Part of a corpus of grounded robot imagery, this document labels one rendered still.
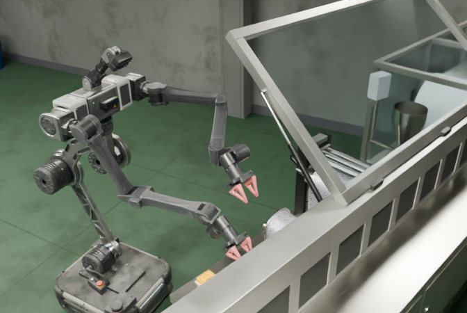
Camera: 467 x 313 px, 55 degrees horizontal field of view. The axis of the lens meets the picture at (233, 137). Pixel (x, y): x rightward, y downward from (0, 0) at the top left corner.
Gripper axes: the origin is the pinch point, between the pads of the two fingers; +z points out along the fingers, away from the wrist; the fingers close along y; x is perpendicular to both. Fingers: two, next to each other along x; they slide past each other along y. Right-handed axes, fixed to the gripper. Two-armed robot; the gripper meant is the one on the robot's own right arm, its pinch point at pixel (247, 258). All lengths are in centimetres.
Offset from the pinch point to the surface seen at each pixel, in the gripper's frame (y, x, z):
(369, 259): 5, 60, 24
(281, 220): -3.4, 28.4, -1.9
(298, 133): 15, 80, -12
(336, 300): 24, 61, 26
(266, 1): -266, -96, -216
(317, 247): 30, 75, 13
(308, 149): 15, 79, -7
